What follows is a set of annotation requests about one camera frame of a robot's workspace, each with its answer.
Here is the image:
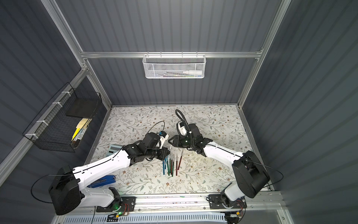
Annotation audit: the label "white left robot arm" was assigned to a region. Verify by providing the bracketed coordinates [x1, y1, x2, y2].
[48, 131, 170, 216]

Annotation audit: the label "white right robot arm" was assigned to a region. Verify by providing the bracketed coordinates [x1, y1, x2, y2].
[169, 121, 270, 208]

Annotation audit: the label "dark red carving knife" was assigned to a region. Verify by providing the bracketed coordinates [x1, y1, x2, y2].
[177, 151, 184, 171]

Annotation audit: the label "blue stapler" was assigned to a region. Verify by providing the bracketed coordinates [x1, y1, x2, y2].
[87, 175, 116, 188]

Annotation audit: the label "white tube in basket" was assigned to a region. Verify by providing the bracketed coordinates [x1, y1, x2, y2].
[182, 70, 203, 76]

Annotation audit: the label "yellow sticky note pad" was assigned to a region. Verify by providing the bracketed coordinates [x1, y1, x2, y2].
[72, 118, 92, 141]

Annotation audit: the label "black notebook in basket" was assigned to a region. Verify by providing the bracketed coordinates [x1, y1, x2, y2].
[65, 98, 99, 119]

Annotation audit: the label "white ventilated front panel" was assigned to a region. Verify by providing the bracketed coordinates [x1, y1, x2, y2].
[63, 212, 226, 224]

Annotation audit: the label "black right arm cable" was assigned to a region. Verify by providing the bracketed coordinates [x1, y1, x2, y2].
[175, 109, 191, 132]

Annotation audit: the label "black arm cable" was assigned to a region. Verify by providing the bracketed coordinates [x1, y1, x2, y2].
[30, 173, 56, 204]
[175, 109, 191, 132]

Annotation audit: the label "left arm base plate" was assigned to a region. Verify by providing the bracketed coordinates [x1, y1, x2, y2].
[96, 197, 137, 213]

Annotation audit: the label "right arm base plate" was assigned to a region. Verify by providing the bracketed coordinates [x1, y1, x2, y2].
[206, 194, 247, 211]

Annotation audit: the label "white wire mesh basket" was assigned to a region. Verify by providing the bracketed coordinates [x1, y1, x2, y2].
[142, 53, 207, 79]

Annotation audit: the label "black wire wall basket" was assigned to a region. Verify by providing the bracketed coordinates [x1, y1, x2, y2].
[23, 85, 102, 153]

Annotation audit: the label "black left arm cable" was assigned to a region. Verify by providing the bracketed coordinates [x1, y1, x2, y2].
[30, 173, 56, 204]

